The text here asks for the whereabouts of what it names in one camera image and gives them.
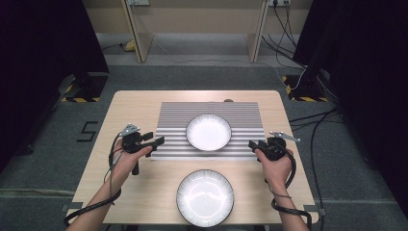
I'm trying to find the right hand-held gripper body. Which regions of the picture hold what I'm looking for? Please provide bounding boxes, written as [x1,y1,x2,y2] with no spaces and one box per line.
[260,130,302,162]

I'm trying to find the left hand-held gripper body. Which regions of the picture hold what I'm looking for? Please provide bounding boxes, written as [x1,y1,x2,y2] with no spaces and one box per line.
[118,123,146,176]

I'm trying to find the white plate with black rim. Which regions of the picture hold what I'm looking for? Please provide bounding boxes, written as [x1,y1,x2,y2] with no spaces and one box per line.
[185,113,233,152]
[175,168,236,228]

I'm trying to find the person's right hand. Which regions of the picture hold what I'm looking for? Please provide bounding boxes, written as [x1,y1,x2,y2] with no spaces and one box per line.
[254,147,295,194]

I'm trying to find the person's left hand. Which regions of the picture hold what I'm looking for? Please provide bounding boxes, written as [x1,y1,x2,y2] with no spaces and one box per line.
[110,139,155,185]

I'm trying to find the grey white striped placemat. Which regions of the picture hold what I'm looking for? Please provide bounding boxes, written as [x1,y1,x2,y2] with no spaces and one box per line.
[150,101,268,162]

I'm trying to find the black stand with striped base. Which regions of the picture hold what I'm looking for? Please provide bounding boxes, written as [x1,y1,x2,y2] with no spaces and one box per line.
[60,70,110,104]
[281,68,331,103]

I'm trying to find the grey tape piece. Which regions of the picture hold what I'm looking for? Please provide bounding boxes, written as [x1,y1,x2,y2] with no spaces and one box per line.
[60,201,85,213]
[302,204,327,217]

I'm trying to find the yellow floor object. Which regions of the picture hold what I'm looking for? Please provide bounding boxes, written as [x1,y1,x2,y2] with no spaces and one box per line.
[122,38,137,53]

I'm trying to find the light wooden desk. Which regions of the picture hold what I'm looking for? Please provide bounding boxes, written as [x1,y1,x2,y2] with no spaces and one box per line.
[81,0,314,64]

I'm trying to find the black curtain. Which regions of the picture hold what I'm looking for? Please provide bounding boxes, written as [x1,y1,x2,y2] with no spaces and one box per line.
[292,0,408,222]
[0,0,111,174]

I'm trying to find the black floor cables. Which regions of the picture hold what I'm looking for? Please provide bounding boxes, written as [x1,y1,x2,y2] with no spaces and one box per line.
[288,106,343,231]

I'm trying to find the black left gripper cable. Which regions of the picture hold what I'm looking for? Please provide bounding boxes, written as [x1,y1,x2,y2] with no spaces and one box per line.
[63,132,124,228]

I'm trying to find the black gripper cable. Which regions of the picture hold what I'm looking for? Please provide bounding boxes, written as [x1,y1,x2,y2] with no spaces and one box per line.
[264,147,313,231]
[63,132,124,228]

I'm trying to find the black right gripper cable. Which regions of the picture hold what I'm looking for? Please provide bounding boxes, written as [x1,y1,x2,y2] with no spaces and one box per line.
[264,147,313,231]

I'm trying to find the white floor cable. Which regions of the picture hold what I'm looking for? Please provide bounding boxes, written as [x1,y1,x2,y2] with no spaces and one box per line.
[153,39,308,91]

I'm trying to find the black socket cables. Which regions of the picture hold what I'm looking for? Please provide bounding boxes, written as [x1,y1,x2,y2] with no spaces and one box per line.
[261,3,310,70]

